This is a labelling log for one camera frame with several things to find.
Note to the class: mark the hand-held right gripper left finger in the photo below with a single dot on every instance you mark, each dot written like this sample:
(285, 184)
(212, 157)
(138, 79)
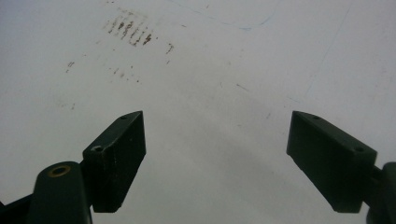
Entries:
(118, 161)

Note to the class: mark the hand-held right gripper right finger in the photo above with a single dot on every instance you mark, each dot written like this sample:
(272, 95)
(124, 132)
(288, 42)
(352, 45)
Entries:
(330, 165)

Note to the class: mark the white mat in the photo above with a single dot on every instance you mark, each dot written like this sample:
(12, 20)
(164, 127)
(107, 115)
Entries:
(218, 77)

